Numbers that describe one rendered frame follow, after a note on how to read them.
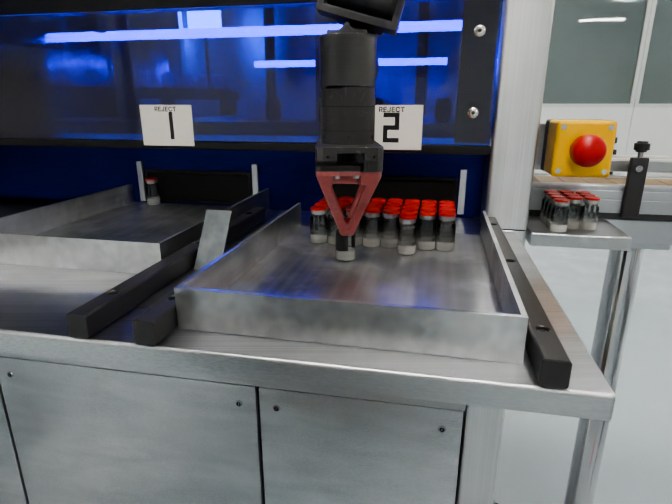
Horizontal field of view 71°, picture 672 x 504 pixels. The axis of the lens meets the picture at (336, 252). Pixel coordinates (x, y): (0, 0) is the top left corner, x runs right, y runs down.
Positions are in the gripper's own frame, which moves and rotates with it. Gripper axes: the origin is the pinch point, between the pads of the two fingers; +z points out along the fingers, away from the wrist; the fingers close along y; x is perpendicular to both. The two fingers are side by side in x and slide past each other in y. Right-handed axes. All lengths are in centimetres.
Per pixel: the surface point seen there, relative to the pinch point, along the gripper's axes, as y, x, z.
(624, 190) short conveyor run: 18.0, -43.3, -0.4
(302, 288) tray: -9.0, 4.8, 3.8
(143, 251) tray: -3.8, 21.3, 1.5
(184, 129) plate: 23.4, 23.2, -9.1
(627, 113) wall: 418, -300, 0
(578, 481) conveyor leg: 21, -47, 58
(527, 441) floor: 74, -65, 93
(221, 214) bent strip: 0.2, 13.8, -1.4
